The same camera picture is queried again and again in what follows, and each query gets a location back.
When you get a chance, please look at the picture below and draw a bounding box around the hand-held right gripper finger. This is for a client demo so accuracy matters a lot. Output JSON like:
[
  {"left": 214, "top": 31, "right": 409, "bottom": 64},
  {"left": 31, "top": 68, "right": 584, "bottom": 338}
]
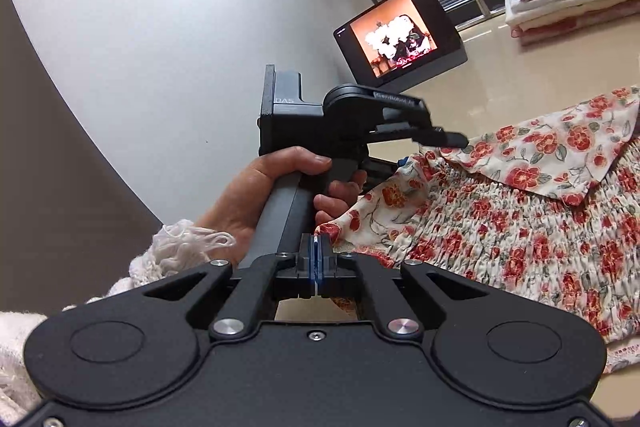
[
  {"left": 317, "top": 233, "right": 503, "bottom": 339},
  {"left": 144, "top": 232, "right": 318, "bottom": 341}
]

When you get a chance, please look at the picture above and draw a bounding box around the person's left hand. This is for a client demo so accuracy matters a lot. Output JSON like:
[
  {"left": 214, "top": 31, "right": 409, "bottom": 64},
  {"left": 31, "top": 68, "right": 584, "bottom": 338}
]
[{"left": 194, "top": 146, "right": 370, "bottom": 269}]

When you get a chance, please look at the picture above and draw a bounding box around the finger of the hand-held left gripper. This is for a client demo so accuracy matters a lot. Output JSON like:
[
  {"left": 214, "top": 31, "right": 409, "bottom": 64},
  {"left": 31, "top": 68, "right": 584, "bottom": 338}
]
[
  {"left": 369, "top": 89, "right": 471, "bottom": 148},
  {"left": 361, "top": 156, "right": 407, "bottom": 196}
]

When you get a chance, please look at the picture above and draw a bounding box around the tablet with black case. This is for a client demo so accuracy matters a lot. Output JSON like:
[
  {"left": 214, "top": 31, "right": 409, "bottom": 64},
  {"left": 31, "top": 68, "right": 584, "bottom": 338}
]
[{"left": 333, "top": 0, "right": 469, "bottom": 89}]

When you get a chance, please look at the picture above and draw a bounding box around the floral dress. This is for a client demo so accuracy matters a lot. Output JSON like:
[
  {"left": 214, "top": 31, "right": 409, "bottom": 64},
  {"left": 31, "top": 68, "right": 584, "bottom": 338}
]
[{"left": 315, "top": 86, "right": 640, "bottom": 375}]

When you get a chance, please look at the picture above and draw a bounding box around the person's left forearm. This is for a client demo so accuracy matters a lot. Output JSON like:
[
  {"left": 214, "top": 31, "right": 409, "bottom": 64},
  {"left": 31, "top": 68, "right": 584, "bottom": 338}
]
[{"left": 0, "top": 219, "right": 237, "bottom": 419}]

